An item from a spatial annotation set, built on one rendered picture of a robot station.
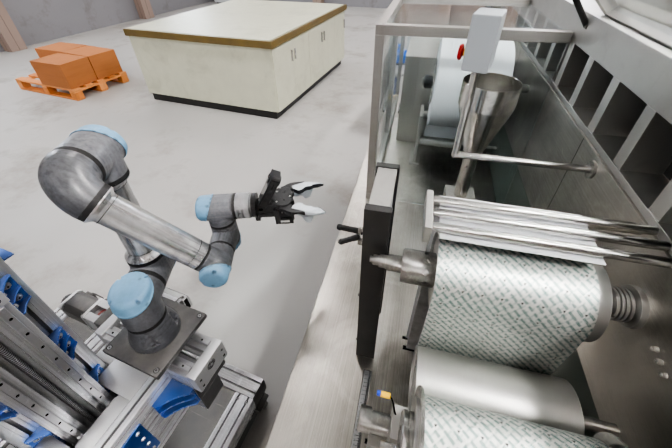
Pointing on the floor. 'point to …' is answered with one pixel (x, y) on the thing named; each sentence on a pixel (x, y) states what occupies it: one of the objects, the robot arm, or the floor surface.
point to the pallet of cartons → (73, 70)
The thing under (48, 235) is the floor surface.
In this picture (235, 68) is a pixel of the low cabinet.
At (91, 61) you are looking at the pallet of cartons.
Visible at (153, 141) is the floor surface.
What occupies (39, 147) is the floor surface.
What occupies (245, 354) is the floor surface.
